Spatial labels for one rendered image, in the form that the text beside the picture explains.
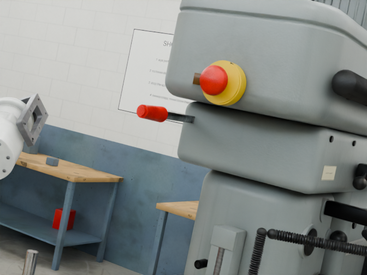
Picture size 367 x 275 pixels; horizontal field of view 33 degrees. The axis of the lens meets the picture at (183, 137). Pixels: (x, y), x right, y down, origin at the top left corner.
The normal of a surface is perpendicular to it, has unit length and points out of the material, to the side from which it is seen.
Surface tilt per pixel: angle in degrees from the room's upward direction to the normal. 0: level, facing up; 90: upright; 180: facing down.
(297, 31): 90
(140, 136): 90
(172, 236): 90
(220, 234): 90
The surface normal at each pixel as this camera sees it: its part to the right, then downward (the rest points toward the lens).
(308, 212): 0.66, 0.18
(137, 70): -0.51, -0.06
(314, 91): 0.33, 0.11
